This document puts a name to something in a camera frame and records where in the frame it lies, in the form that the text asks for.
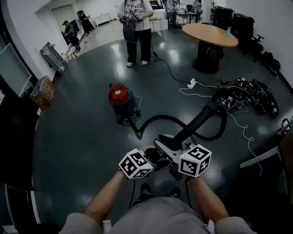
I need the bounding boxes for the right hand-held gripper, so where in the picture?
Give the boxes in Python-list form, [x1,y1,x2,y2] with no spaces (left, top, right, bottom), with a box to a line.
[153,138,212,183]

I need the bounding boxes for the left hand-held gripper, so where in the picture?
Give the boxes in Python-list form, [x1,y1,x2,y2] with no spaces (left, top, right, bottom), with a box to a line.
[118,148,171,180]

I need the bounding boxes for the black vacuum hose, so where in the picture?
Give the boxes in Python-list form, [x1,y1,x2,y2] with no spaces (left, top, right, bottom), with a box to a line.
[129,101,228,151]

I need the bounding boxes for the red and blue vacuum cleaner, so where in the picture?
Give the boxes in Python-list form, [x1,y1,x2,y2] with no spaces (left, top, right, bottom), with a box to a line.
[107,82,141,125]

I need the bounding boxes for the person's right forearm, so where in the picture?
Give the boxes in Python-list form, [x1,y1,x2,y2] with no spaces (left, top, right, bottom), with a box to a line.
[186,176,230,226]

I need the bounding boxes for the person's left forearm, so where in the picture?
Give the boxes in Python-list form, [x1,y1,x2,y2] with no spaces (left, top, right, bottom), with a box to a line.
[84,170,128,226]

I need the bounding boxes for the person's left black shoe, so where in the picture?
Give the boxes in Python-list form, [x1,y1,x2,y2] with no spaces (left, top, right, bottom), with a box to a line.
[132,182,153,206]

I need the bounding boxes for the person's black shoe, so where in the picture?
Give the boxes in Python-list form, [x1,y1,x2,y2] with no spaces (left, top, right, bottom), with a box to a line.
[132,182,153,206]
[168,187,182,199]

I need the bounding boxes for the person's right black shoe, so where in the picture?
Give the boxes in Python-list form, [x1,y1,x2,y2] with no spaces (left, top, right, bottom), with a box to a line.
[168,187,182,199]

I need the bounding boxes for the person's grey shirt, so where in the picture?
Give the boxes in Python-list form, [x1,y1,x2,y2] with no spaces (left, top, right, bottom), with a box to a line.
[59,197,258,234]

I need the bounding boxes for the white power strip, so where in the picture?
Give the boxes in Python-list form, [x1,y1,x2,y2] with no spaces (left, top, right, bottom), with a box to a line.
[186,78,198,90]

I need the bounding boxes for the pile of black equipment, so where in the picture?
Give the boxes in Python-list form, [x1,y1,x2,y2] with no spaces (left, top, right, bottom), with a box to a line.
[210,77,280,118]

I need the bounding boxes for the round wooden table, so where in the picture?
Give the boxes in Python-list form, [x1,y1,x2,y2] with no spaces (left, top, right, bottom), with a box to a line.
[182,22,239,75]

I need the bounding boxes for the small wooden table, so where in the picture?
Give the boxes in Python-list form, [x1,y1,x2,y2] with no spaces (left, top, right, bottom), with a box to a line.
[150,16,163,32]

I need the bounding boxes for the black framed desk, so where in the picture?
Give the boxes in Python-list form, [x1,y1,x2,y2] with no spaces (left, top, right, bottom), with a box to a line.
[166,11,200,29]

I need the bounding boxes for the black backpack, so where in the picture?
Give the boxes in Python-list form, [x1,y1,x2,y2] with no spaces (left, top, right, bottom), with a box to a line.
[261,51,281,76]

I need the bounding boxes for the grey flat cart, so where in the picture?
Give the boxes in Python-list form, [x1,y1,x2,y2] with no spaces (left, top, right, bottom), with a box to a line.
[40,42,68,75]

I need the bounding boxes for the black office chair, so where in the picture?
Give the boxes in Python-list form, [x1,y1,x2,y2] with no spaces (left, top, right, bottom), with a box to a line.
[233,13,265,62]

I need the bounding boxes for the black equipment cases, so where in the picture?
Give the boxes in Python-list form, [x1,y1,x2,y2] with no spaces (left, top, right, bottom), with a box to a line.
[212,5,235,30]

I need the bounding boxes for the glass door panel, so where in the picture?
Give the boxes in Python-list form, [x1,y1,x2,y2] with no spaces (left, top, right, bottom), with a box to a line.
[0,43,33,96]

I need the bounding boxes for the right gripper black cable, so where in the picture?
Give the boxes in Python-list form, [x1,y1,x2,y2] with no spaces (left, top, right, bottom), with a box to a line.
[184,177,193,207]

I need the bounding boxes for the white vacuum power cord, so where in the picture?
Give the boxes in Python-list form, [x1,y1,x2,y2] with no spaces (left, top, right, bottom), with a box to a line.
[123,95,144,125]

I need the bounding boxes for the long black cable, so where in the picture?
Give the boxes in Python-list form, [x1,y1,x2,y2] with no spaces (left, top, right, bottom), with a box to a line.
[150,29,191,84]

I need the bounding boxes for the long white cable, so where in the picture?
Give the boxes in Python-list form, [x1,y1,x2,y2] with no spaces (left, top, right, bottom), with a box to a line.
[178,80,263,177]

